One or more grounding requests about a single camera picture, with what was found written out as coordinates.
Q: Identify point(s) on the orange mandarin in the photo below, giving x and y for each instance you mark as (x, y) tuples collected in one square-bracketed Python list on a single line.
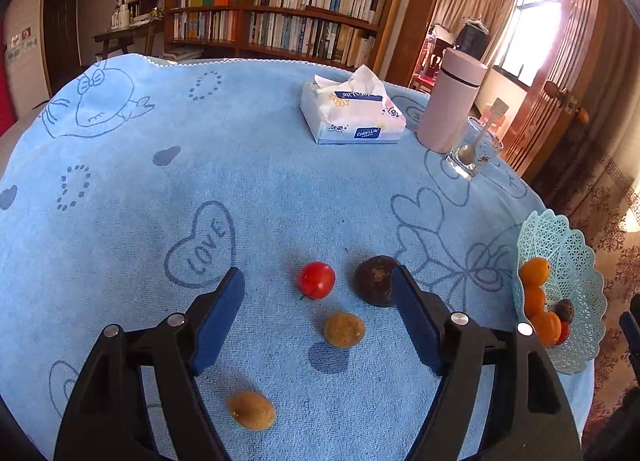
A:
[(534, 273), (547, 326), (534, 301)]

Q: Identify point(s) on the clear drinking glass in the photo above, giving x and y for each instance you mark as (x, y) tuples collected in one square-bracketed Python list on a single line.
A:
[(452, 160)]

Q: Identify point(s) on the wooden door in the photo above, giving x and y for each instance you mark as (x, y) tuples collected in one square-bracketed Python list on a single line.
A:
[(553, 103)]

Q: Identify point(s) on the blue cartoon towel tablecloth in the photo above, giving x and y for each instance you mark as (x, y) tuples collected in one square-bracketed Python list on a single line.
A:
[(141, 184)]

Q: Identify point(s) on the light blue lattice fruit basket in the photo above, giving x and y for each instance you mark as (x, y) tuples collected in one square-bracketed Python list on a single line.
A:
[(572, 276)]

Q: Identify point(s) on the brown longan fruit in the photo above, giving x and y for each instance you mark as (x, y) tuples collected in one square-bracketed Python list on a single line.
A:
[(252, 410), (344, 330)]

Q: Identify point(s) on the dark purple passion fruit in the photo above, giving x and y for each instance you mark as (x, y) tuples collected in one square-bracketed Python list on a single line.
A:
[(373, 280)]

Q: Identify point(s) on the metal spoon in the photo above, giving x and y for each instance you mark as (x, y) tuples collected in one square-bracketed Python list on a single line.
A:
[(484, 145)]

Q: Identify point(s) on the small wooden side table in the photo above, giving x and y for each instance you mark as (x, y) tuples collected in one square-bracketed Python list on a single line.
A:
[(121, 39)]

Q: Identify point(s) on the white tissue pack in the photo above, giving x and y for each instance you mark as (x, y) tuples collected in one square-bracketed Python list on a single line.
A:
[(356, 111)]

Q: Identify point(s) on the pink thermos bottle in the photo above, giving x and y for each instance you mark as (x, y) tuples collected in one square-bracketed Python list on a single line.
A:
[(456, 86)]

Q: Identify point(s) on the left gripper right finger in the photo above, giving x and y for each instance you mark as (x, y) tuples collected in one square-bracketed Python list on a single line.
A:
[(496, 386)]

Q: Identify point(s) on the red cherry tomato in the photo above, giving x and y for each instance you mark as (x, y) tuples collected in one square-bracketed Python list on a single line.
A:
[(316, 280), (565, 332)]

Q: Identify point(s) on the wooden bookshelf with books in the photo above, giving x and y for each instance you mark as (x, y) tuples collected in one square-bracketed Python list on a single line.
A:
[(341, 33)]

